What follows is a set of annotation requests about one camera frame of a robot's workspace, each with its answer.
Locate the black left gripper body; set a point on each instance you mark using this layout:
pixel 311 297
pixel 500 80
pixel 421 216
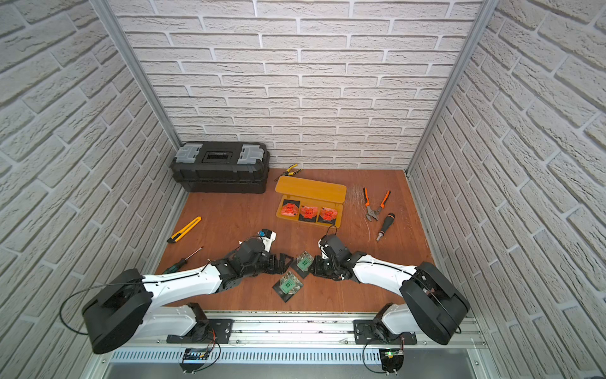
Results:
pixel 272 263

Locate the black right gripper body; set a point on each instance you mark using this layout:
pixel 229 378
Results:
pixel 324 268

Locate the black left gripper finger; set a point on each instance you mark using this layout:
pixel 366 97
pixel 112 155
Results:
pixel 285 260
pixel 282 269

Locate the green tea bag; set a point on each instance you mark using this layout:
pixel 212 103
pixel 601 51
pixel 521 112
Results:
pixel 302 264
pixel 287 286

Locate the green tea bag front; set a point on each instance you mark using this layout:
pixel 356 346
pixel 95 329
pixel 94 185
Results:
pixel 287 286

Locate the red tea bag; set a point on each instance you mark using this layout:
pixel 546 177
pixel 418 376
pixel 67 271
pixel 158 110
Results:
pixel 308 214
pixel 290 209
pixel 328 216

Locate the red tea bag front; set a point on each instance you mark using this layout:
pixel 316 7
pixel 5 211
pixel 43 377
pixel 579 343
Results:
pixel 308 214

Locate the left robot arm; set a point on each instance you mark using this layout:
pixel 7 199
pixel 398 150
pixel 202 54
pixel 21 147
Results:
pixel 125 306

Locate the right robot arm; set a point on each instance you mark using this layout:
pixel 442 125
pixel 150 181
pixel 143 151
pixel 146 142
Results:
pixel 432 304

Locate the yellow wooden two-tier shelf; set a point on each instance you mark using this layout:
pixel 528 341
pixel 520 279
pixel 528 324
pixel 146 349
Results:
pixel 312 193

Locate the black orange ratchet screwdriver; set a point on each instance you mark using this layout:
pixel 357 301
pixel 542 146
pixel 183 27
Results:
pixel 387 222

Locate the yellow black small pliers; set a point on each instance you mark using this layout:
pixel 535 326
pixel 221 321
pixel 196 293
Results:
pixel 291 171

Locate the yellow utility knife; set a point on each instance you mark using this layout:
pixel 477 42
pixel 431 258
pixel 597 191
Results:
pixel 185 230

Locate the black plastic toolbox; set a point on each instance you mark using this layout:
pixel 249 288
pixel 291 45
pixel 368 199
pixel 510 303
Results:
pixel 222 167

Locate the right controller board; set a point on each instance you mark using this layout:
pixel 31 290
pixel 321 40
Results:
pixel 391 360

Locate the controller board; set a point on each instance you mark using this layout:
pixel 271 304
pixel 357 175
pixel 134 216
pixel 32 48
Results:
pixel 391 360
pixel 194 359

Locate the left controller board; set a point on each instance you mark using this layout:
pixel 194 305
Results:
pixel 194 359

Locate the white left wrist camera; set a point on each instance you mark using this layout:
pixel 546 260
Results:
pixel 267 237

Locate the aluminium front rail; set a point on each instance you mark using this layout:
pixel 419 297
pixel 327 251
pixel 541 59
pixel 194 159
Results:
pixel 265 329

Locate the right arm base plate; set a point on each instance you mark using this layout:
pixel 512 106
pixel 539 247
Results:
pixel 368 332

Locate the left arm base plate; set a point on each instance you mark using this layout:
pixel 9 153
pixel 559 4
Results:
pixel 218 330

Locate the green handled screwdriver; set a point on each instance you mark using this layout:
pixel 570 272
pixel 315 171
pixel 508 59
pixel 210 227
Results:
pixel 181 263

